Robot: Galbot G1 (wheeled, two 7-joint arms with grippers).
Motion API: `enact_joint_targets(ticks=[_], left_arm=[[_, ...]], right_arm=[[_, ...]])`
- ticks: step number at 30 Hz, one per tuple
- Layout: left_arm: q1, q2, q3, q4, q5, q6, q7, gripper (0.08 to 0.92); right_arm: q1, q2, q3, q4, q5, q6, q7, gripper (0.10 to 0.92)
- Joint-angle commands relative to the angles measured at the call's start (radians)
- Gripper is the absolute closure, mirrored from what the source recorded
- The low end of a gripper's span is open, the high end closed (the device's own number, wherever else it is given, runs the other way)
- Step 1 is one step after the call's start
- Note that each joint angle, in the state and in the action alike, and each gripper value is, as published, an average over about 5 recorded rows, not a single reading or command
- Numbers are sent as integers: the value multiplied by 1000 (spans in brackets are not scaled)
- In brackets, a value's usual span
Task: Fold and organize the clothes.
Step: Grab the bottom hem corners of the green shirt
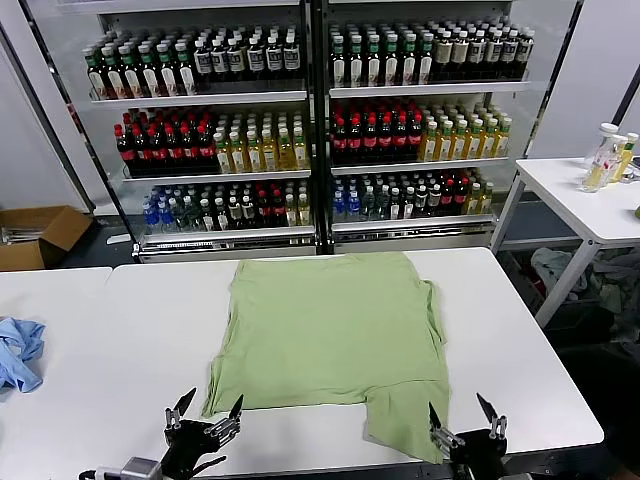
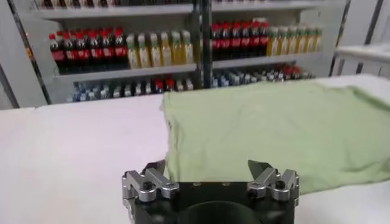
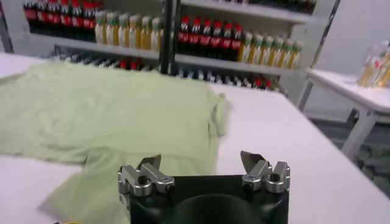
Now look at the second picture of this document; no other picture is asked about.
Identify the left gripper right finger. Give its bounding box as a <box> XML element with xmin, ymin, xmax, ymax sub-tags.
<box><xmin>247</xmin><ymin>159</ymin><xmax>300</xmax><ymax>202</ymax></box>

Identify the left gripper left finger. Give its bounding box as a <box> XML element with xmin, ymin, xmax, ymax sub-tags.
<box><xmin>121</xmin><ymin>159</ymin><xmax>180</xmax><ymax>208</ymax></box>

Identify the light green shirt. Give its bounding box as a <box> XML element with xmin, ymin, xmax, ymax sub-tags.
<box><xmin>161</xmin><ymin>80</ymin><xmax>390</xmax><ymax>195</ymax></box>

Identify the red cap cola bottle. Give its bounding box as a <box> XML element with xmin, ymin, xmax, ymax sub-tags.
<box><xmin>258</xmin><ymin>20</ymin><xmax>270</xmax><ymax>57</ymax></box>
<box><xmin>211</xmin><ymin>23</ymin><xmax>222</xmax><ymax>60</ymax></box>
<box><xmin>240</xmin><ymin>21</ymin><xmax>252</xmax><ymax>58</ymax></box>
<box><xmin>48</xmin><ymin>33</ymin><xmax>66</xmax><ymax>74</ymax></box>
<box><xmin>221</xmin><ymin>21</ymin><xmax>232</xmax><ymax>59</ymax></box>
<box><xmin>62</xmin><ymin>32</ymin><xmax>79</xmax><ymax>72</ymax></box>
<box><xmin>250</xmin><ymin>20</ymin><xmax>261</xmax><ymax>57</ymax></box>
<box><xmin>114</xmin><ymin>27</ymin><xmax>128</xmax><ymax>69</ymax></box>
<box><xmin>88</xmin><ymin>30</ymin><xmax>103</xmax><ymax>71</ymax></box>
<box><xmin>75</xmin><ymin>31</ymin><xmax>91</xmax><ymax>71</ymax></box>
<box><xmin>101</xmin><ymin>29</ymin><xmax>115</xmax><ymax>70</ymax></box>
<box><xmin>230</xmin><ymin>21</ymin><xmax>242</xmax><ymax>58</ymax></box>

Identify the open beverage display cabinet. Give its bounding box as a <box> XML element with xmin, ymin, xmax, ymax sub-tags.
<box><xmin>5</xmin><ymin>0</ymin><xmax>351</xmax><ymax>106</ymax></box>

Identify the white side table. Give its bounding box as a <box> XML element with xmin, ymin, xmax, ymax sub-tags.
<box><xmin>330</xmin><ymin>42</ymin><xmax>390</xmax><ymax>77</ymax></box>

